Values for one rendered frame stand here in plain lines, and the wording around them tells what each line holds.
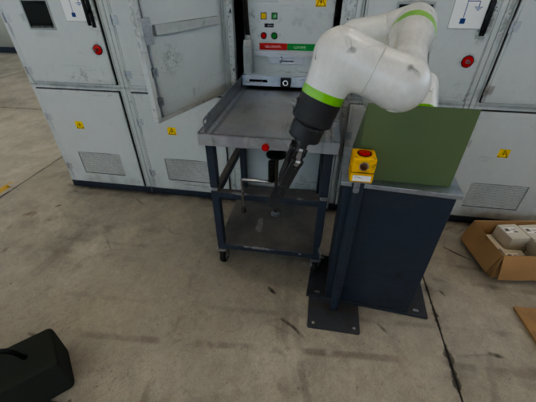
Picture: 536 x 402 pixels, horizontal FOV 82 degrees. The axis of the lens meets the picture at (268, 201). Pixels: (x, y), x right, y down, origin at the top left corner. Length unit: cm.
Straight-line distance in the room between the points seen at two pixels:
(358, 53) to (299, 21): 131
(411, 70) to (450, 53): 135
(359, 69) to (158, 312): 150
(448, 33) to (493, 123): 59
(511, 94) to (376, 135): 112
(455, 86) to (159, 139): 186
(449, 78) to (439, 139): 82
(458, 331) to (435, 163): 91
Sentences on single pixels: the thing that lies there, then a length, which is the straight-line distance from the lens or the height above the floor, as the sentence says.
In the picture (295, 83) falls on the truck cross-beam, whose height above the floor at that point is 89.
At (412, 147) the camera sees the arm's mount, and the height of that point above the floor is 90.
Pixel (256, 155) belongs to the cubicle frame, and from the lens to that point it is 216.
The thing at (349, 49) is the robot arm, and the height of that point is 129.
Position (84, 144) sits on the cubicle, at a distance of 271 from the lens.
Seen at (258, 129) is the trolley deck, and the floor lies 85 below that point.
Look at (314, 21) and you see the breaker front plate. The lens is 194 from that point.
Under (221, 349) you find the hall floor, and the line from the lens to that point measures 160.
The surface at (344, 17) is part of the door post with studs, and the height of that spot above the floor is 124.
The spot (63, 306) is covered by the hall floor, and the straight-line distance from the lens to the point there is 202.
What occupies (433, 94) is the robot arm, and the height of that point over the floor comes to 104.
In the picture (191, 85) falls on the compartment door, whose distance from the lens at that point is 177.
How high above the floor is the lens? 139
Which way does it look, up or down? 36 degrees down
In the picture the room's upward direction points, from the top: straight up
